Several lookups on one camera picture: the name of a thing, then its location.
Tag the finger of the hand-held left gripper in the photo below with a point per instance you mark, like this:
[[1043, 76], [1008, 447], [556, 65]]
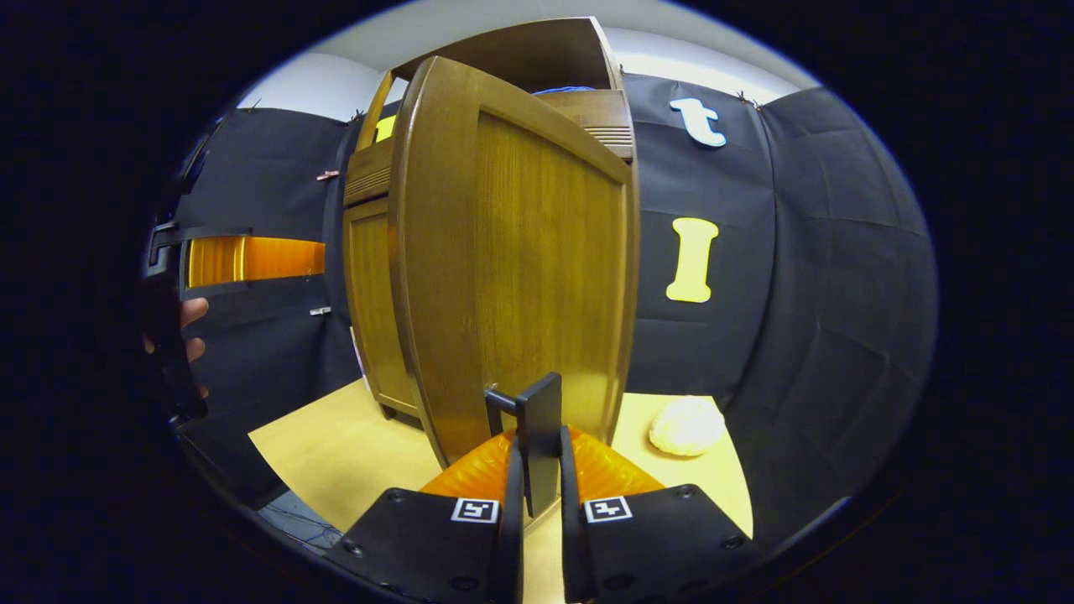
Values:
[[252, 260]]

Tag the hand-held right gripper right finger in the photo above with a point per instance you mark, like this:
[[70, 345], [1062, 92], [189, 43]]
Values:
[[572, 545]]

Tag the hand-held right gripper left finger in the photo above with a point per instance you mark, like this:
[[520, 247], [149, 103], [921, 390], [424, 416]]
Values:
[[512, 537]]

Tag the wooden cabinet door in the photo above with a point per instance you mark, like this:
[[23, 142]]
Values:
[[520, 252], [373, 310]]

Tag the wooden double-door shoe cabinet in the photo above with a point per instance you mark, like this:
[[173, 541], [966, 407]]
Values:
[[537, 50]]

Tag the copper clip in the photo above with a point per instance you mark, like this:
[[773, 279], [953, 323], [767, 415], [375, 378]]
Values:
[[328, 175]]

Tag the white fluffy ball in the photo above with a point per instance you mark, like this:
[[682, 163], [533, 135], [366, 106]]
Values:
[[686, 426]]

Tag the black clip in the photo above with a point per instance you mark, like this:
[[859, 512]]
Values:
[[357, 117]]

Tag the black backdrop cloth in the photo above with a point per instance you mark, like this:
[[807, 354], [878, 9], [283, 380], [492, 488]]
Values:
[[822, 294]]

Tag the blue folded cloth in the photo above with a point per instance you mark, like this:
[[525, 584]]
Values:
[[566, 89]]

